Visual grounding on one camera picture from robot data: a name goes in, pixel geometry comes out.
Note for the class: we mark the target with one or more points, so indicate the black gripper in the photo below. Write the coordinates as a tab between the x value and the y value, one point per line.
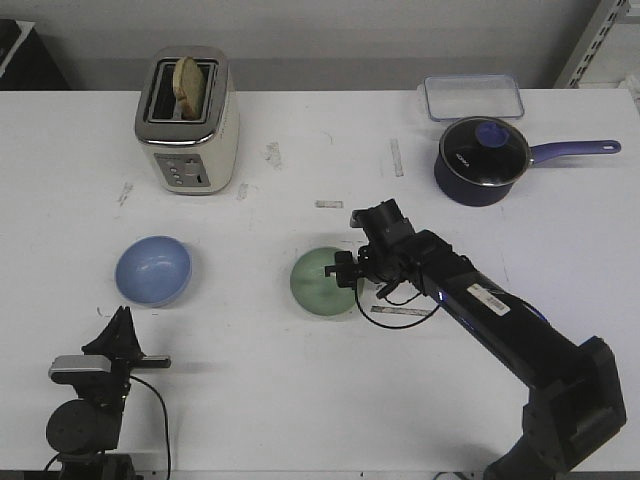
383	259
109	387

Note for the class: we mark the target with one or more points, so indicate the green bowl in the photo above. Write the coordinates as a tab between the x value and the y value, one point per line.
313	291

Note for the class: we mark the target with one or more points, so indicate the blue bowl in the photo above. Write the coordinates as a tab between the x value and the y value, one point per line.
153	271

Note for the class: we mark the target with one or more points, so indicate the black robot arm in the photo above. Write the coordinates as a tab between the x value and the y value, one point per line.
85	431
575	402

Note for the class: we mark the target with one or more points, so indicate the glass pot lid blue knob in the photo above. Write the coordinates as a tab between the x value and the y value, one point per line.
485	151

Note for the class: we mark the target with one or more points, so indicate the clear container blue-rimmed lid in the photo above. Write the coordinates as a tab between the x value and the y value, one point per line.
453	97

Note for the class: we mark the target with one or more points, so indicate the cream two-slot toaster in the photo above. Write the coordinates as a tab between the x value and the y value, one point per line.
189	157

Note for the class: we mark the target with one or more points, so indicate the slice of toast bread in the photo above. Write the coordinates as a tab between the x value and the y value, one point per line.
188	85

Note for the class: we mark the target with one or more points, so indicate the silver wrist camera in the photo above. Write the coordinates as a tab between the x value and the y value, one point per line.
79	369

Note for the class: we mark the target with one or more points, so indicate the blue saucepan with handle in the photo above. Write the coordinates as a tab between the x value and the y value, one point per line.
479	196

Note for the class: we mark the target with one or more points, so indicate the white perforated shelf post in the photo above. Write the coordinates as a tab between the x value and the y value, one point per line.
607	52

